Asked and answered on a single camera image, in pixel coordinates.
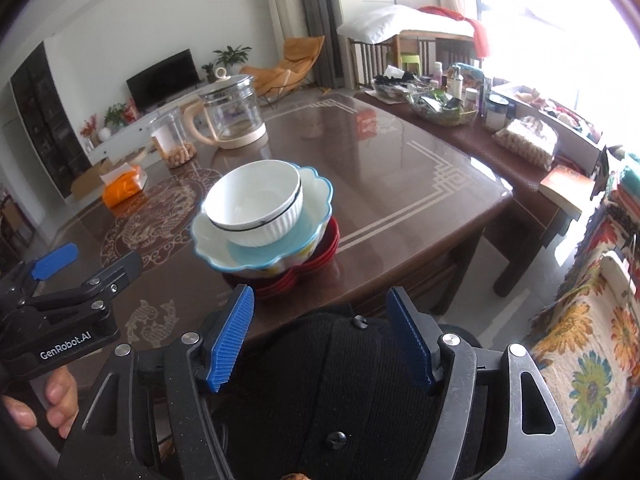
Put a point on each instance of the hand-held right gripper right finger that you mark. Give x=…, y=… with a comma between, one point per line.
x=410, y=340

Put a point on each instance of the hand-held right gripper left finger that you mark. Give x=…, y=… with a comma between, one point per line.
x=232, y=340

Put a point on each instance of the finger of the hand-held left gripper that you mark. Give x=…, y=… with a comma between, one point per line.
x=55, y=260
x=115, y=272

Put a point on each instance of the scalloped white and blue bowl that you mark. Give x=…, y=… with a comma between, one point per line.
x=280, y=255

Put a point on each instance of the white bowl blue floral print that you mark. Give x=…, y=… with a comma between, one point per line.
x=250, y=190

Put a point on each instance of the person's left hand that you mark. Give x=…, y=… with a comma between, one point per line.
x=62, y=395

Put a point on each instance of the orange tissue pack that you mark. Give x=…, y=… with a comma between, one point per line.
x=122, y=185

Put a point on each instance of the cardboard box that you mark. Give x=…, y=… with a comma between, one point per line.
x=92, y=175

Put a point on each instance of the small round side table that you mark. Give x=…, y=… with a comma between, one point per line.
x=127, y=155

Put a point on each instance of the round white vase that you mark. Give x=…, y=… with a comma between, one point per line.
x=103, y=134

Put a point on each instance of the red flowers in vase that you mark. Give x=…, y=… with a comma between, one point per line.
x=89, y=127

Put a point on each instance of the black glass cabinet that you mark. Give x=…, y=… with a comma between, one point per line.
x=47, y=120

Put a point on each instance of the clear plastic jar with peanuts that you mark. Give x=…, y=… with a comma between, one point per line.
x=172, y=140

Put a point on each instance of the white television cabinet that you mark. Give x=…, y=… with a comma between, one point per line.
x=150, y=122

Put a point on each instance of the potted plant with red decoration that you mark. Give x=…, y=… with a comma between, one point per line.
x=117, y=115

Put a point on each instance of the floral sofa blanket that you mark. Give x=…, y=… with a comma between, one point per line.
x=590, y=350

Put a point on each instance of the black television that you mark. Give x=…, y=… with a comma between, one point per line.
x=162, y=80

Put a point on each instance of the glass electric kettle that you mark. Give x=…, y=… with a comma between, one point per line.
x=232, y=110

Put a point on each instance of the dark wooden side table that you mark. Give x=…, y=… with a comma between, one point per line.
x=450, y=140

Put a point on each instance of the white power adapter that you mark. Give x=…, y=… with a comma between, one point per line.
x=615, y=270

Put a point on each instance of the brown book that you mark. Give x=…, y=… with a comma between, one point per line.
x=565, y=185

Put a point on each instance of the small green potted plant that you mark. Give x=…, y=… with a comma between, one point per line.
x=207, y=71

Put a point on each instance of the clear bag of snacks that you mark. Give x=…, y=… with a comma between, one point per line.
x=527, y=140

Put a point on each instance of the basket of assorted items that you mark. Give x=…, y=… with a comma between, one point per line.
x=442, y=107

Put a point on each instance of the white jar with dark lid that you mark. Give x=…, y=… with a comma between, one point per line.
x=496, y=112

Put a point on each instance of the large green potted plant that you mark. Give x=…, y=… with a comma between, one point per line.
x=231, y=55

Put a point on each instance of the dark tray with small things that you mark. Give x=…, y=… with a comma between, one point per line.
x=400, y=87

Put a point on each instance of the group of cosmetic bottles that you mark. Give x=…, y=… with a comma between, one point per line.
x=465, y=82

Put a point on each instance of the stack of folded cloths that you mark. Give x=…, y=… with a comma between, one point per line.
x=627, y=185

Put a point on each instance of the white storage box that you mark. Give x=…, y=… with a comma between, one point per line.
x=550, y=110

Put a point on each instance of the orange lounge chair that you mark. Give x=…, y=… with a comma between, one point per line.
x=295, y=67

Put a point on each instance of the green plastic stool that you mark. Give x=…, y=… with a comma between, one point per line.
x=410, y=62

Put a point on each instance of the wooden crib bed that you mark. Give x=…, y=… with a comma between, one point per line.
x=370, y=60

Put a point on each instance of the standing air conditioner fabric cover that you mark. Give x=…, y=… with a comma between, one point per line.
x=282, y=5

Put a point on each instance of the white pillow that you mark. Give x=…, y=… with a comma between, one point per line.
x=395, y=22

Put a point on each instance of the red cloth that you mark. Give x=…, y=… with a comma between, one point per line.
x=472, y=27

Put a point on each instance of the grey curtain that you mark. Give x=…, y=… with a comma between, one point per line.
x=320, y=20

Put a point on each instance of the large window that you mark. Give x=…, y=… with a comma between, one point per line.
x=560, y=35

